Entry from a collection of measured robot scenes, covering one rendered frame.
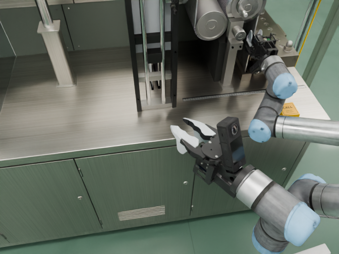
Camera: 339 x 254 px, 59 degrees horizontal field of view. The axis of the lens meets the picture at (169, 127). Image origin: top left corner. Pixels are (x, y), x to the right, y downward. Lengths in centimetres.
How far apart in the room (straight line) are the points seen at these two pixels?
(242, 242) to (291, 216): 133
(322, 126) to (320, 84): 203
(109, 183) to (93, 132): 30
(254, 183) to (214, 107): 66
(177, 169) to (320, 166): 129
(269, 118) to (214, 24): 42
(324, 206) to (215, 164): 25
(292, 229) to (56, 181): 99
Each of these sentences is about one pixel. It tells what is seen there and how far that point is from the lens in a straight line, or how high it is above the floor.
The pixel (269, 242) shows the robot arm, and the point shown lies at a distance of 71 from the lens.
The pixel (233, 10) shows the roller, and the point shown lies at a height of 123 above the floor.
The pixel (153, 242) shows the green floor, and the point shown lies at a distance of 190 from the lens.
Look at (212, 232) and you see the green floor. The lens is 193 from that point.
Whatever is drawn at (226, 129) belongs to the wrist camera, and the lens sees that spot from 60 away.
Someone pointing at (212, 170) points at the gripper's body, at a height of 122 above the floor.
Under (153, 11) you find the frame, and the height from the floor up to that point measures 130.
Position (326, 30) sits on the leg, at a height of 77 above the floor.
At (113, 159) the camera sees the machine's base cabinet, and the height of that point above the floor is 78.
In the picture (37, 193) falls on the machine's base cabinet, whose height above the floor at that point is 60.
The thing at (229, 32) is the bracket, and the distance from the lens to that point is 120.
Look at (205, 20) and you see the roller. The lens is 118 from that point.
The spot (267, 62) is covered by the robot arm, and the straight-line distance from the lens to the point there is 112.
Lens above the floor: 178
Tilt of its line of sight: 49 degrees down
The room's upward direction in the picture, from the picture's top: straight up
